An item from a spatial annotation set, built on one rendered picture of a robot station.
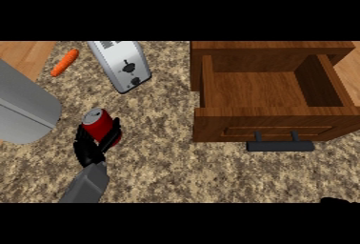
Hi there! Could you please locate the brown wooden cabinet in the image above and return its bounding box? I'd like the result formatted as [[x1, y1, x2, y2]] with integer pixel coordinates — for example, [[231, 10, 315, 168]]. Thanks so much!
[[189, 41, 358, 92]]

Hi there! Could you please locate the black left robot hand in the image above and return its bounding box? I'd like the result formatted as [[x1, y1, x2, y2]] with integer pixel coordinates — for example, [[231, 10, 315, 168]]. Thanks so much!
[[73, 116, 123, 169]]

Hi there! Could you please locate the dark grey drawer handle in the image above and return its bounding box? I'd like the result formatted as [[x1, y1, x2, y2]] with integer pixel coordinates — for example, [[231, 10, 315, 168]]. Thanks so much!
[[247, 130, 316, 153]]

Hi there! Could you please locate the orange carrot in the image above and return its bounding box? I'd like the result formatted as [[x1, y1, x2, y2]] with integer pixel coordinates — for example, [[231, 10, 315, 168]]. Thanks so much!
[[49, 49, 80, 78]]

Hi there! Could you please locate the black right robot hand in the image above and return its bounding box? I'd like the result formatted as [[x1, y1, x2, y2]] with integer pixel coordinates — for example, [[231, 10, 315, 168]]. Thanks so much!
[[319, 196, 360, 204]]

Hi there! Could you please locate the red can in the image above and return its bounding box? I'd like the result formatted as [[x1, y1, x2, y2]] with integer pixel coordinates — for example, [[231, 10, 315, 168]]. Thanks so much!
[[82, 107, 124, 148]]

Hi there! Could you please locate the brown wooden drawer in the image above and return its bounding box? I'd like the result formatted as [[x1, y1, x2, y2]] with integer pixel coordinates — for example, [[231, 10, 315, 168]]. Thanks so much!
[[192, 53, 360, 143]]

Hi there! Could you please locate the silver toaster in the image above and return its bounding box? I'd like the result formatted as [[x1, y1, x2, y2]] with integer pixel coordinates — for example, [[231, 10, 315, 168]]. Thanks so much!
[[86, 41, 154, 95]]

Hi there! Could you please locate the large grey appliance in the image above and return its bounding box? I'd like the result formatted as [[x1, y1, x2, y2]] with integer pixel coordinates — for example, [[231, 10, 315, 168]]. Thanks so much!
[[0, 58, 64, 145]]

